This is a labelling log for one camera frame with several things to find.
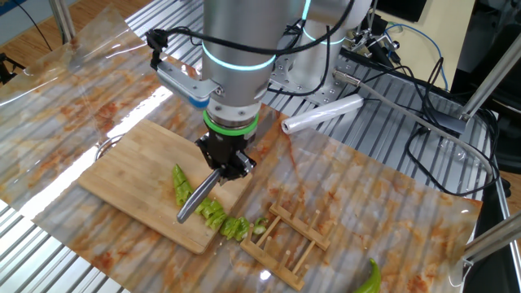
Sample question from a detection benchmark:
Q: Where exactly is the marble pattern plastic mat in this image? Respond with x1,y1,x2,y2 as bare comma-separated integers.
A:
0,6,484,293

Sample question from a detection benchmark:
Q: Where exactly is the black tripod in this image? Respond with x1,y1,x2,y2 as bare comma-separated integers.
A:
0,52,25,85

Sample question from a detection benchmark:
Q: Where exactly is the wooden peg rack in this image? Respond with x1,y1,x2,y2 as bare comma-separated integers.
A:
239,186,338,292

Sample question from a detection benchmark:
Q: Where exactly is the blue cable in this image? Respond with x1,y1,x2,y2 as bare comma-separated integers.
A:
384,23,449,91

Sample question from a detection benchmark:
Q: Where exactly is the black camera cable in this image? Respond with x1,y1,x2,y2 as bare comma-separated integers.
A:
145,0,357,98

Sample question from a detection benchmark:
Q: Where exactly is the steel cleaver knife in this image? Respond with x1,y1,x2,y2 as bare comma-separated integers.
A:
176,121,265,225

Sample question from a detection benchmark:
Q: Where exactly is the wooden cutting board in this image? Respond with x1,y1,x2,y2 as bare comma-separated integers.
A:
77,118,254,256

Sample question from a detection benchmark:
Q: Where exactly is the black cable bundle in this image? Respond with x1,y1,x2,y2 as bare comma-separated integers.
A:
405,56,501,199

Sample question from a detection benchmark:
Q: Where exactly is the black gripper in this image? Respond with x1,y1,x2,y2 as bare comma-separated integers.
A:
195,132,257,186

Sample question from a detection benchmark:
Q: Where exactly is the aluminium frame post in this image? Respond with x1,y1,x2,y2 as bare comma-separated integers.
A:
462,32,521,121
48,0,77,44
463,211,521,265

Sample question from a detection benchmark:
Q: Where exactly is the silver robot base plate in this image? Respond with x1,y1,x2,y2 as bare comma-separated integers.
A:
266,55,360,107

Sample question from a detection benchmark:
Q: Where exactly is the beige cabinet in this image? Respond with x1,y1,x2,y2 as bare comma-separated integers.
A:
386,0,476,90

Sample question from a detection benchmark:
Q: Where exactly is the cut green pepper stem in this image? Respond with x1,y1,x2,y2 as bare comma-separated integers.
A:
252,217,269,236

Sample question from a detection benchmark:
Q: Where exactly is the curved green chili pepper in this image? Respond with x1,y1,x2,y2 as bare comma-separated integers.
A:
352,258,383,293

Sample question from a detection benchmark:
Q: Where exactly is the white plastic film roll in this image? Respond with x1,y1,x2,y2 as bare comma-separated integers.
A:
280,94,365,135

